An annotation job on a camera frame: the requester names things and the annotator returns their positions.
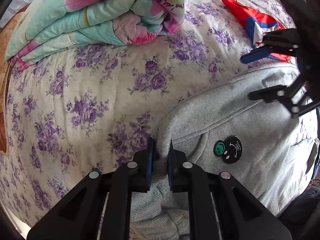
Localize purple floral bed sheet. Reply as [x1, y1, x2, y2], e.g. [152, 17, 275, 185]
[1, 0, 294, 226]

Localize red striped shorts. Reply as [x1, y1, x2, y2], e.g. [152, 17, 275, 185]
[221, 0, 291, 62]

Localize folded floral teal quilt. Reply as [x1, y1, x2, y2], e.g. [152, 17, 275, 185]
[4, 0, 185, 71]

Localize grey sweatpants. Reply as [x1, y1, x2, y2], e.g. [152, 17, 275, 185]
[131, 63, 319, 239]

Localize orange brown blanket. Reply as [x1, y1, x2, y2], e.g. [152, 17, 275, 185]
[1, 5, 29, 155]

